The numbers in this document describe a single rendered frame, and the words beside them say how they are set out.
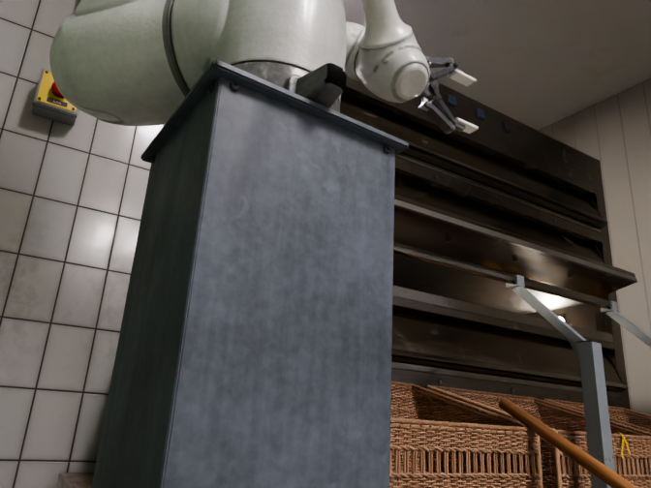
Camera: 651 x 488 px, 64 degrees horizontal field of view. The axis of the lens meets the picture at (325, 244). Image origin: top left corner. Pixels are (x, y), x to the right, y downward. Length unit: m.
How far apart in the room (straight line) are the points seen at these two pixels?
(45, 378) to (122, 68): 0.87
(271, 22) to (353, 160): 0.17
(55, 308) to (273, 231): 1.02
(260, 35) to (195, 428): 0.38
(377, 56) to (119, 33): 0.49
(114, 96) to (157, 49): 0.09
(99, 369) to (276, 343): 1.01
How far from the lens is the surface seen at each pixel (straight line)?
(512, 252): 2.18
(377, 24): 1.03
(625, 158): 4.82
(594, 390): 1.50
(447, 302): 1.99
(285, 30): 0.58
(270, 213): 0.45
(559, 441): 1.39
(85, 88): 0.74
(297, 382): 0.44
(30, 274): 1.42
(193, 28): 0.64
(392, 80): 1.00
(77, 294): 1.42
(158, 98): 0.69
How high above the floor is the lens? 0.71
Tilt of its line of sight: 19 degrees up
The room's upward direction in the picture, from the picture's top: 4 degrees clockwise
